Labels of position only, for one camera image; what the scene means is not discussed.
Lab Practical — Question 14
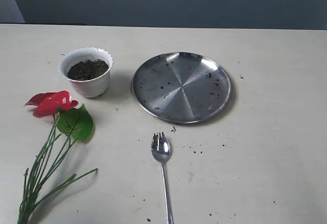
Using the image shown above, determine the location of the metal spork spoon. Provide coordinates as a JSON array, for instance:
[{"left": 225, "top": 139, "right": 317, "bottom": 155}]
[{"left": 151, "top": 132, "right": 174, "bottom": 224}]

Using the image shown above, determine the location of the red artificial flower with stems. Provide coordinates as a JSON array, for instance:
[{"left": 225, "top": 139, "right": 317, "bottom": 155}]
[{"left": 17, "top": 90, "right": 98, "bottom": 223}]

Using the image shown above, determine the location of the white scalloped flower pot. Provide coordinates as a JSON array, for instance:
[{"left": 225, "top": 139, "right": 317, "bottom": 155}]
[{"left": 58, "top": 47, "right": 113, "bottom": 98}]

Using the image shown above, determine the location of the round stainless steel plate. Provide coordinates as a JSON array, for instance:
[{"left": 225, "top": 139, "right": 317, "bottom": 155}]
[{"left": 131, "top": 52, "right": 233, "bottom": 124}]

